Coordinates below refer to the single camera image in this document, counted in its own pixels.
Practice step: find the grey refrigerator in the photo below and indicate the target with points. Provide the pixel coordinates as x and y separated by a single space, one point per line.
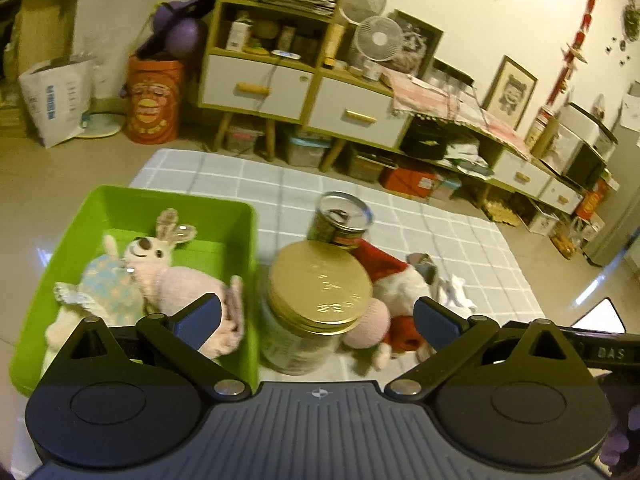
622 200

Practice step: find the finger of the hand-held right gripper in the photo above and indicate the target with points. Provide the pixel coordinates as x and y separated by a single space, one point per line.
610 352

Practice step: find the folded white clothes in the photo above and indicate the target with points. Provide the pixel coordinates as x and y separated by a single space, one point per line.
467 160

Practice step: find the pink plush toy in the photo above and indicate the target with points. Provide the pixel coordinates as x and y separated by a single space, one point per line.
175 287

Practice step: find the white round fan base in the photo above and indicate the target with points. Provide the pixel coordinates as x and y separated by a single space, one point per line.
102 127

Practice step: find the red printed barrel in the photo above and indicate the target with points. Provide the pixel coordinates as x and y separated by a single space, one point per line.
152 105

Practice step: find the white paper bag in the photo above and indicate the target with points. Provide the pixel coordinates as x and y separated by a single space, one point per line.
55 100

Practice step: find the pink fringed cloth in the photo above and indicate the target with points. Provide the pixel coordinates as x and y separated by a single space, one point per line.
435 95

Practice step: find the green plastic bin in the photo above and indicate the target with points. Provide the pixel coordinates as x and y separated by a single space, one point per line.
220 230

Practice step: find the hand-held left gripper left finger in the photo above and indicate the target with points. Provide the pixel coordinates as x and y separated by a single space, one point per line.
200 317

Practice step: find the tall round tin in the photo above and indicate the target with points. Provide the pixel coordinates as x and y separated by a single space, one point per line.
541 130

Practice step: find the person's right hand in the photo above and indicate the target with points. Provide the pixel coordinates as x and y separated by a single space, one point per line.
619 442

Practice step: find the wooden shelf cabinet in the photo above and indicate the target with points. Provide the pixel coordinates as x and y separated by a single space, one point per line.
215 35

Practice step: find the small white carton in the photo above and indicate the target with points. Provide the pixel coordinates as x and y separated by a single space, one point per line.
239 35

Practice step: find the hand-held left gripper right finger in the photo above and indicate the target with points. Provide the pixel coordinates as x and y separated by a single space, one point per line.
436 321

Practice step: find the clear jar gold lid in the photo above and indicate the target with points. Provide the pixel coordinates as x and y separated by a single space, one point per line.
320 280

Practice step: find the white flat device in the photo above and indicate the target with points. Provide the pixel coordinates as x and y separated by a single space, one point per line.
285 55

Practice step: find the framed cartoon girl picture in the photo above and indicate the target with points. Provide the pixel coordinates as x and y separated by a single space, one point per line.
510 92

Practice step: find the dark purple curved board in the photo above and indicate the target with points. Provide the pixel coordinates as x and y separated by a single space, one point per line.
172 10

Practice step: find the santa plush doll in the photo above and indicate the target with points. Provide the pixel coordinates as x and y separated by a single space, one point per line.
395 280

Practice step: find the black microwave oven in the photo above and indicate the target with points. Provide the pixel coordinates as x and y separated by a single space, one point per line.
590 150

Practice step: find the small white desk fan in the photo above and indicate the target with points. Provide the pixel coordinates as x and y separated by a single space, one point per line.
379 40

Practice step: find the purple exercise ball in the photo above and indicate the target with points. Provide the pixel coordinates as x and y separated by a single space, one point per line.
184 39

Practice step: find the black box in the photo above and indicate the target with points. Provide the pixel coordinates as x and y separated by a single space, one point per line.
425 140

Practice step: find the clear plastic storage box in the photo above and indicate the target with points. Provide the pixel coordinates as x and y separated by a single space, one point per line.
307 152
244 141

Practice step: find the low wooden bench cabinet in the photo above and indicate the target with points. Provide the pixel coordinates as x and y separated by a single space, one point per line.
520 172

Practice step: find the cream cardboard tube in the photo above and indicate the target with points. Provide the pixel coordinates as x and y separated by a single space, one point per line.
334 45

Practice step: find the dark tin can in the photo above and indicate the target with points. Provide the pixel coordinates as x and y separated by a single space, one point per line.
340 217

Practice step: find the bunny plush blue dress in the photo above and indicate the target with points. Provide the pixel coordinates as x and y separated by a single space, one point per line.
112 285

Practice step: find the red hanging wall decoration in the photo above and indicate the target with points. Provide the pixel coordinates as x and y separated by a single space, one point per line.
575 50

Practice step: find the red cardboard box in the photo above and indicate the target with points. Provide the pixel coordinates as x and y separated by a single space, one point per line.
407 182

